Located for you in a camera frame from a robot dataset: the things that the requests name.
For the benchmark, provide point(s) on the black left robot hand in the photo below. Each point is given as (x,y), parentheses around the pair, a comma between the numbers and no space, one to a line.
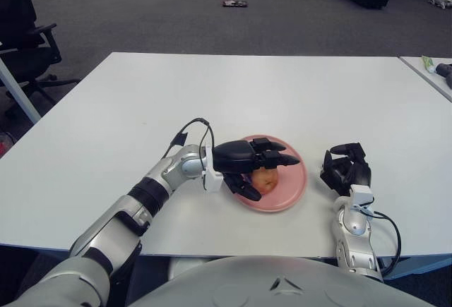
(233,157)

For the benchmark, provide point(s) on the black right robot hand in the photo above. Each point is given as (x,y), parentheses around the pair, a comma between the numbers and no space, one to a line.
(362,174)

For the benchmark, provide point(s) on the red-yellow apple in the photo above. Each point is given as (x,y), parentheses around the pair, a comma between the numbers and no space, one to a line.
(266,181)

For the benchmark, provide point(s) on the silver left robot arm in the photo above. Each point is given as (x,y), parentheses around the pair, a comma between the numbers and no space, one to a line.
(120,222)

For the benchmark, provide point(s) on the pink round plate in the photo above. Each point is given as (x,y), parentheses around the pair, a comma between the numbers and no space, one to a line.
(289,187)

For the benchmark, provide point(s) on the black handheld controller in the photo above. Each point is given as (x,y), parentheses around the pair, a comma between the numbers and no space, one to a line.
(449,82)
(444,68)

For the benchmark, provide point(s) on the green white tube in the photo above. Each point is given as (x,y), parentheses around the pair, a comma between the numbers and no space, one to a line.
(427,63)

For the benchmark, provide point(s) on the grey robot torso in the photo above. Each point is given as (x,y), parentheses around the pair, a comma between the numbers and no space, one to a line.
(247,286)

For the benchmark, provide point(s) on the small black floor tray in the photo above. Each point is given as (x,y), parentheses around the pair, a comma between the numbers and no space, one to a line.
(234,3)

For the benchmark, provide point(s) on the small grey floor robot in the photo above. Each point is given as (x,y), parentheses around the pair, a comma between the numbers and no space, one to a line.
(438,1)

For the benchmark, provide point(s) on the white desk leg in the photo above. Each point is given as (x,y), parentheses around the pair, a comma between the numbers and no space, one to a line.
(17,90)

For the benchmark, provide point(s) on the small red object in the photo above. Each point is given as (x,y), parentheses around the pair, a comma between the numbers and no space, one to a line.
(2,144)

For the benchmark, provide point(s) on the black office chair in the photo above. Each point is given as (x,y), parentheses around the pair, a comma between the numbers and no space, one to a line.
(16,21)

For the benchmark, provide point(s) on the blue-grey table frame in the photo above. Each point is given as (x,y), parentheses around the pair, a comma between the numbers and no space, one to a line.
(416,266)

